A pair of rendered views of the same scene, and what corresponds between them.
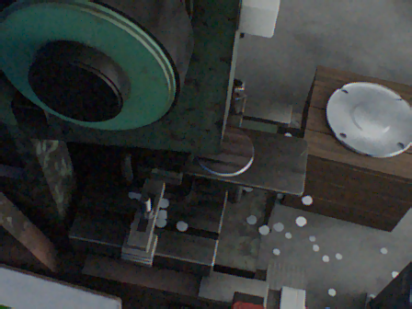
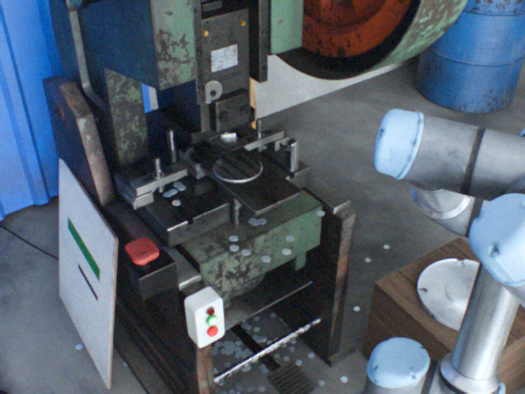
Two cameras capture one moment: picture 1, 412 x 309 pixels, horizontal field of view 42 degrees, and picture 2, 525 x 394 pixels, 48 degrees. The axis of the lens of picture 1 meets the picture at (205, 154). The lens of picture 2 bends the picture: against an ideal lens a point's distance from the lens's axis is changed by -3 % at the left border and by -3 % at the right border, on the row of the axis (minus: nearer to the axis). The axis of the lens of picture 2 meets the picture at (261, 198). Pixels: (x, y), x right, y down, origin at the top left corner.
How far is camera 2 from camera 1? 104 cm
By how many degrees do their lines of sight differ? 37
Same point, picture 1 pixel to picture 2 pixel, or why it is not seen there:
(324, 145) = (399, 289)
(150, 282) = (137, 235)
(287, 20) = not seen: hidden behind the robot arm
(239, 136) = (256, 166)
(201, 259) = (165, 223)
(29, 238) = (96, 163)
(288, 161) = (271, 193)
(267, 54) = not seen: hidden behind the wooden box
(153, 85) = not seen: outside the picture
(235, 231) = (215, 237)
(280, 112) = (335, 199)
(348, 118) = (443, 281)
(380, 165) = (436, 330)
